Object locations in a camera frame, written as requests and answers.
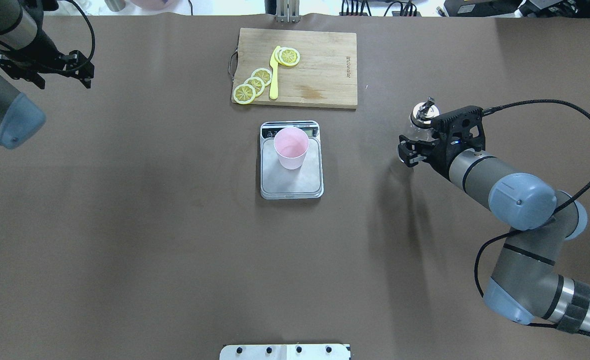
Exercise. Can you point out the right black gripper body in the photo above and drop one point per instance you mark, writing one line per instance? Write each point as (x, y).
(438, 154)

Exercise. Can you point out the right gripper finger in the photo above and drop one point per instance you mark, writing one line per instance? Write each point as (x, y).
(407, 154)

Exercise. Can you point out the clear glass sauce bottle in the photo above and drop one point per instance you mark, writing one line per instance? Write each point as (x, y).
(419, 124)

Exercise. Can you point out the pink plastic cup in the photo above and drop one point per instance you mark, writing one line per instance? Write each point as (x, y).
(291, 145)

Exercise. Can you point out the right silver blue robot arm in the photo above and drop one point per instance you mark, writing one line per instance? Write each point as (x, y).
(523, 287)

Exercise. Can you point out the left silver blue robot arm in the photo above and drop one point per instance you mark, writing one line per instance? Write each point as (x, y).
(22, 40)

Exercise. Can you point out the grey digital kitchen scale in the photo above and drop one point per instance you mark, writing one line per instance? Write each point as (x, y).
(276, 182)

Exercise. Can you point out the yellow plastic knife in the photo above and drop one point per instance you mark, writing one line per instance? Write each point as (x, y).
(274, 65)

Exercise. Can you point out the lemon slice middle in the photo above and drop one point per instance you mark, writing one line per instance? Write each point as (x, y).
(257, 83)

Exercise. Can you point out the pink bowl purple cloth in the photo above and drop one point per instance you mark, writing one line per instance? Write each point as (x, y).
(153, 4)

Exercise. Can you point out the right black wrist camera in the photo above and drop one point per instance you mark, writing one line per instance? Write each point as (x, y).
(459, 130)

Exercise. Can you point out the aluminium frame post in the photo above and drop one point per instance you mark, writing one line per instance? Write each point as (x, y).
(287, 11)

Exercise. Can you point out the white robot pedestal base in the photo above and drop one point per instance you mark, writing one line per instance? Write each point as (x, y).
(293, 351)

